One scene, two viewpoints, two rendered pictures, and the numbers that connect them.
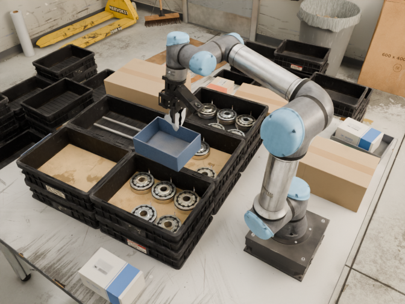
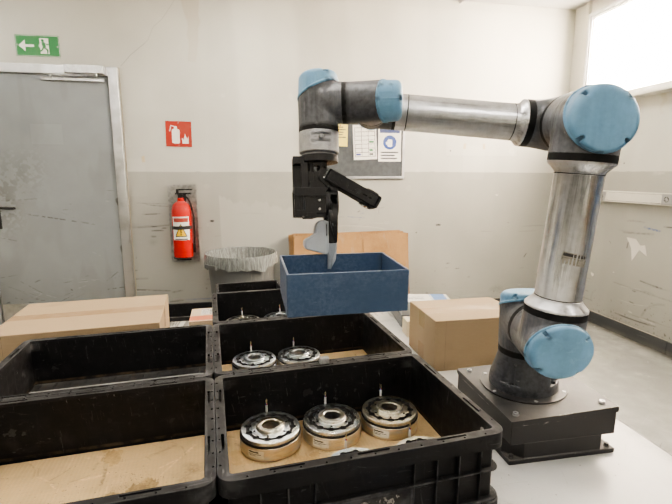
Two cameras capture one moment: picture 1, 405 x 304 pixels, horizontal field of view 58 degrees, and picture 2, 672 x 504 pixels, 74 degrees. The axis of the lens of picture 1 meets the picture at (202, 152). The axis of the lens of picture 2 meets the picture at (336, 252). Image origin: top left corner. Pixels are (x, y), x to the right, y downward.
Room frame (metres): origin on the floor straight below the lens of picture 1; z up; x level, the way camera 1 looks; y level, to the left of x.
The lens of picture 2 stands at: (0.50, 0.67, 1.29)
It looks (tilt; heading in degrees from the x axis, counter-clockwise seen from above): 10 degrees down; 316
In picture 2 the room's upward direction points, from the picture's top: straight up
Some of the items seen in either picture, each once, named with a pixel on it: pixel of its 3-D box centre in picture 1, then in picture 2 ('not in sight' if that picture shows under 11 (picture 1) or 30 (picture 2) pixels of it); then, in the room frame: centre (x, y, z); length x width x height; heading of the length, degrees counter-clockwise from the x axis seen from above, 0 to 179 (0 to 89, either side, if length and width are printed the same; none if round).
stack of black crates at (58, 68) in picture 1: (70, 81); not in sight; (2.70, 1.11, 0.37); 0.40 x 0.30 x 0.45; 146
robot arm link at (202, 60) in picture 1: (200, 58); (372, 103); (1.08, 0.00, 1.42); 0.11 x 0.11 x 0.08; 41
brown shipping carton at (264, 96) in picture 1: (259, 110); not in sight; (1.71, -0.32, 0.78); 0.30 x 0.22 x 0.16; 64
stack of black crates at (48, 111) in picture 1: (65, 121); not in sight; (2.15, 1.00, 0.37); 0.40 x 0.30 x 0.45; 146
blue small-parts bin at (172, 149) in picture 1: (167, 142); (340, 281); (1.04, 0.13, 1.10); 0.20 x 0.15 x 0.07; 57
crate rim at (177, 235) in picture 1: (153, 190); (343, 406); (0.97, 0.19, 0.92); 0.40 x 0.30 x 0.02; 62
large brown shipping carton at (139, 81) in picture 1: (149, 91); (93, 345); (1.88, 0.32, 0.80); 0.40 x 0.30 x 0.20; 62
